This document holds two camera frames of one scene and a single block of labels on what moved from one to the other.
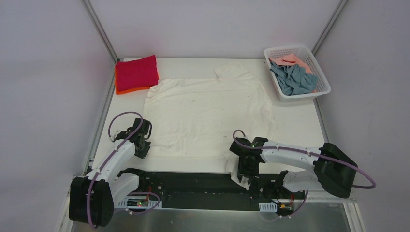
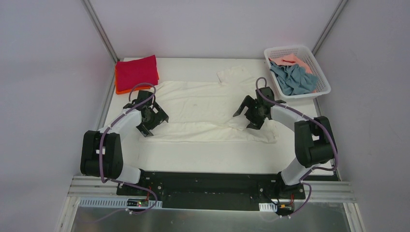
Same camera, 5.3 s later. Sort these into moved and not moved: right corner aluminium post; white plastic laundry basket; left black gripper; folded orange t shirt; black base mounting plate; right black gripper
Moved: right black gripper; left black gripper
Not moved: white plastic laundry basket; right corner aluminium post; folded orange t shirt; black base mounting plate
